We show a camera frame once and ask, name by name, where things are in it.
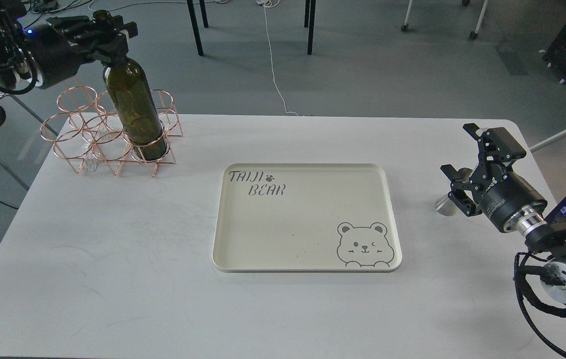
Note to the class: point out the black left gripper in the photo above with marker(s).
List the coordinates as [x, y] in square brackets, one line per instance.
[61, 45]

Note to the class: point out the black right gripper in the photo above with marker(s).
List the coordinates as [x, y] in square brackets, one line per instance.
[497, 192]

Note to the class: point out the steel double jigger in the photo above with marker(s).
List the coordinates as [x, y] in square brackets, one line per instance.
[444, 205]

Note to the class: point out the dark green wine bottle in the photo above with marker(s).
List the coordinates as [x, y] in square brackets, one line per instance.
[128, 88]

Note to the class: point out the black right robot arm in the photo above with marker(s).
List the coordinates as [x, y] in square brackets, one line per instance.
[539, 274]

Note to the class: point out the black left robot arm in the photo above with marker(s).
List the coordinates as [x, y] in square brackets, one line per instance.
[17, 68]

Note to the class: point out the white rolling chair base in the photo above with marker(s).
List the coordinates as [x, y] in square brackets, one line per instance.
[444, 15]

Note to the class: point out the cream bear serving tray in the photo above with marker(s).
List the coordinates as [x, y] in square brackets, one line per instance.
[305, 217]

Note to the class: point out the rose gold wire bottle rack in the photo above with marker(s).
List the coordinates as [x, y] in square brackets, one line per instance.
[87, 131]

